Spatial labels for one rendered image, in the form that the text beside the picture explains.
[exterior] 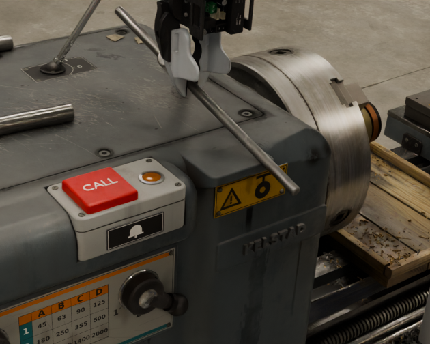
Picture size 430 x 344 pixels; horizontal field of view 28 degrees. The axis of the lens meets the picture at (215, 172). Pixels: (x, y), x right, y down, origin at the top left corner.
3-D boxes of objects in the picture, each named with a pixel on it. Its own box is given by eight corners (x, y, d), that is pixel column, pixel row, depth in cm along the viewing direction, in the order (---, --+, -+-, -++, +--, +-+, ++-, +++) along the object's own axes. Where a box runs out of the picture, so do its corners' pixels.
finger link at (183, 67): (185, 115, 100) (193, 39, 95) (158, 95, 104) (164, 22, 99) (207, 110, 101) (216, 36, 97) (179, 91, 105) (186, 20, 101)
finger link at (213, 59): (217, 108, 102) (218, 36, 97) (189, 89, 106) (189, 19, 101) (237, 101, 104) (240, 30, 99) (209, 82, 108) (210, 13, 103)
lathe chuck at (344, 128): (327, 277, 130) (327, 77, 118) (208, 211, 154) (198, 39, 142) (370, 259, 135) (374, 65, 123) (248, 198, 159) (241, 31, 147)
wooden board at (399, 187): (388, 289, 143) (392, 270, 141) (256, 191, 167) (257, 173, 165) (502, 236, 158) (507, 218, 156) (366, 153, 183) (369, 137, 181)
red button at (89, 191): (88, 222, 87) (87, 205, 86) (61, 195, 91) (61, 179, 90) (138, 206, 90) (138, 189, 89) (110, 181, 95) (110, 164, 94)
